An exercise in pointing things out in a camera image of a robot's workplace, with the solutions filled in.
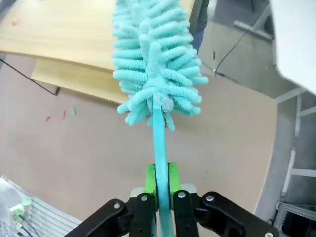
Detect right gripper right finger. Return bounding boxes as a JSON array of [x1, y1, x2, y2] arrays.
[[168, 162, 280, 237]]

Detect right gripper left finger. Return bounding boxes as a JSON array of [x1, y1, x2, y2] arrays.
[[71, 163, 159, 237]]

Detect teal chenille duster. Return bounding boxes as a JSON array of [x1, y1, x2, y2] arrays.
[[112, 0, 209, 237]]

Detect two-tier wooden metal shelf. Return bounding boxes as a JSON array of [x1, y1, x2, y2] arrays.
[[0, 0, 196, 106]]

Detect clear plastic container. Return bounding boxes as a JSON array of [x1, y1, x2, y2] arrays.
[[0, 174, 83, 237]]

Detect grey desk leg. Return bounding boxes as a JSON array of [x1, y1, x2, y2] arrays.
[[233, 4, 273, 41]]

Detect person in dark jacket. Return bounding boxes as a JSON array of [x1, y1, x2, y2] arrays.
[[191, 0, 211, 50]]

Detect black floor cable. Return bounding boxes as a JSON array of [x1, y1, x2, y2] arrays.
[[211, 9, 266, 83]]

